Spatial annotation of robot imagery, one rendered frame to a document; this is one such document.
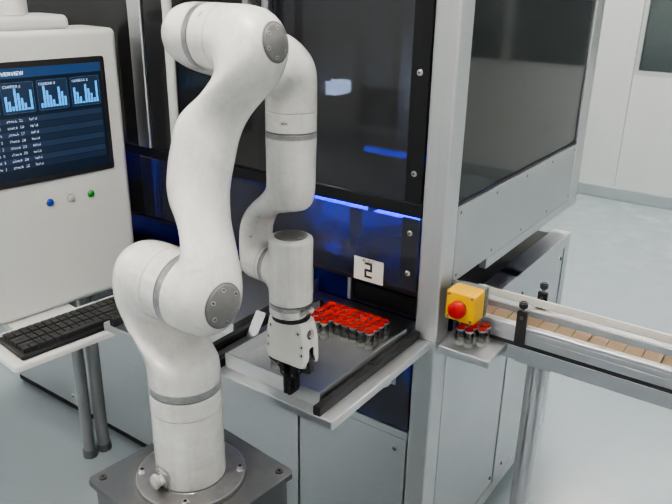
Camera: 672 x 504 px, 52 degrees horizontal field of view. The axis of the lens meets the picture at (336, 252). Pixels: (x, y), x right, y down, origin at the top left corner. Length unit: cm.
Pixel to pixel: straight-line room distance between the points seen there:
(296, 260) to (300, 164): 18
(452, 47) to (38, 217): 117
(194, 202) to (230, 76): 19
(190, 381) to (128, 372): 147
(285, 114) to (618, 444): 220
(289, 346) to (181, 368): 29
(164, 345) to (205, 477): 24
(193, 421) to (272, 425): 99
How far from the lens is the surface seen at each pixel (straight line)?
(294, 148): 120
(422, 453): 185
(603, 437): 305
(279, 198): 123
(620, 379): 166
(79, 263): 211
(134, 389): 262
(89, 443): 251
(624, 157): 621
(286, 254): 126
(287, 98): 118
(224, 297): 104
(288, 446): 215
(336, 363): 157
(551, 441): 296
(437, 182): 154
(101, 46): 204
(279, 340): 136
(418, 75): 153
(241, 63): 101
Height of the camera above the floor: 168
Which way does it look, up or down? 21 degrees down
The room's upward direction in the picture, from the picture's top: 1 degrees clockwise
